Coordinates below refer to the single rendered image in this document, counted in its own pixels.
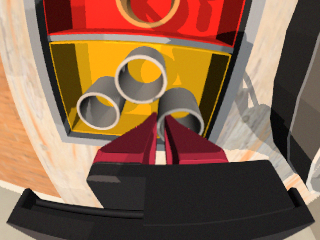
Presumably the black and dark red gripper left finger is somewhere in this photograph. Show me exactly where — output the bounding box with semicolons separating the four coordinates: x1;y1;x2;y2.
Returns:
92;112;157;164

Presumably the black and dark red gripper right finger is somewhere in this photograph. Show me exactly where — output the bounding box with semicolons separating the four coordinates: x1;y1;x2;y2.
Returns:
164;114;229;164

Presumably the grey metal bushing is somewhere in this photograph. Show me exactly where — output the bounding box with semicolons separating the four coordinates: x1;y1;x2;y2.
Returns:
115;46;167;104
77;76;126;130
157;87;204;141

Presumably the yellow bin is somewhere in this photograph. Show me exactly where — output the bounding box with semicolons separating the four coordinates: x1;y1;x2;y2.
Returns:
49;40;231;137

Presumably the bronze bushing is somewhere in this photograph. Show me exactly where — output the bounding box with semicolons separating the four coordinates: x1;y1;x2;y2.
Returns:
115;0;180;28

